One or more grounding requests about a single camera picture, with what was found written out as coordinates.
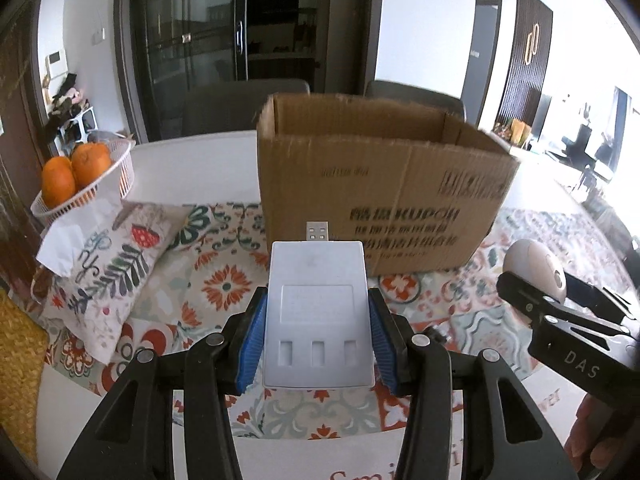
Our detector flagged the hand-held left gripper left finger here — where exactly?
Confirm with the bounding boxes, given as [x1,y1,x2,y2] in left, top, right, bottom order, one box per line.
[62,287,269,480]

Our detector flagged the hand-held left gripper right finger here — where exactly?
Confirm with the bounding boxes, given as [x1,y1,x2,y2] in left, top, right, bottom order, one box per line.
[368,287,581,480]

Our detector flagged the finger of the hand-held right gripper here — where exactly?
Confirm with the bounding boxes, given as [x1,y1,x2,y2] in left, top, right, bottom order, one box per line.
[564,272,635,311]
[496,270,640,346]

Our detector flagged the silver oval device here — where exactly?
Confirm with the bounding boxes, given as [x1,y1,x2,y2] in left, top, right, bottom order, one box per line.
[502,239,569,306]

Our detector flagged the white battery charger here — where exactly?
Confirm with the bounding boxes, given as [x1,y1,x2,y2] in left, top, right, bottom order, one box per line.
[262,220,376,389]

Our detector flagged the brown cardboard box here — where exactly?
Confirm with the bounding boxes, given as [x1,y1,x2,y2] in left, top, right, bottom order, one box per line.
[256,92,522,277]

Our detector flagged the person's right hand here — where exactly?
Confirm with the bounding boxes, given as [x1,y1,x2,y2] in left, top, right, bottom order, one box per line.
[565,392,620,480]

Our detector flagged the patterned table runner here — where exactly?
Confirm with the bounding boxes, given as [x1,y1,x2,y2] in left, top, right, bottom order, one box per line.
[37,202,640,441]

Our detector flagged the floral fabric tissue cover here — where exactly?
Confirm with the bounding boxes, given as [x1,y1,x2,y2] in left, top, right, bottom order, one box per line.
[35,199,201,366]

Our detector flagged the yellow boxes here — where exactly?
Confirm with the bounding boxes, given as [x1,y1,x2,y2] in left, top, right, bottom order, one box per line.
[509,120,532,147]

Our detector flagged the white fruit basket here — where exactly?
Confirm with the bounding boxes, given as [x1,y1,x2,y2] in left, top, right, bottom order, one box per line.
[31,137,137,219]

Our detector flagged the woven yellow placemat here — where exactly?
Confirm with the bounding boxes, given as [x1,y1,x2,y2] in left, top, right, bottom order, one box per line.
[0,287,49,471]

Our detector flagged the dark dining chair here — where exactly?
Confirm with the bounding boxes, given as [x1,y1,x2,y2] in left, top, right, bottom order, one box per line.
[364,80,466,123]
[182,79,311,137]

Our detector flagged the orange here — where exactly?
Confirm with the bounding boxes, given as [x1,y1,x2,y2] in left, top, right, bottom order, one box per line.
[71,142,112,191]
[41,156,76,209]

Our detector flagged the grey room door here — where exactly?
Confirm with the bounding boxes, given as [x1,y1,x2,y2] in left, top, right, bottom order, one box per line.
[460,0,502,126]

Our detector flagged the clear plastic bag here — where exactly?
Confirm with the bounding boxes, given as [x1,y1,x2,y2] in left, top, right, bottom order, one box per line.
[87,130,134,145]

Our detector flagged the white shelf rack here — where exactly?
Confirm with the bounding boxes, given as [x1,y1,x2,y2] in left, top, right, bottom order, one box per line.
[55,107,99,156]

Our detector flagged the dark sliding glass door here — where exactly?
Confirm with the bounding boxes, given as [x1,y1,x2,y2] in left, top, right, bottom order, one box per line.
[114,0,386,143]

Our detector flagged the brown entrance door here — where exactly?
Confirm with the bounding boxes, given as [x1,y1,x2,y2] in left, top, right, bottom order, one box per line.
[0,7,46,261]

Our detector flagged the white intercom panel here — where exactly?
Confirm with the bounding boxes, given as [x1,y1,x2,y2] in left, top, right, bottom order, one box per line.
[46,50,69,79]

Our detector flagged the dark slatted wall panel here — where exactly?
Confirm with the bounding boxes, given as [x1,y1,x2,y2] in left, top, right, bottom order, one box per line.
[492,0,554,137]

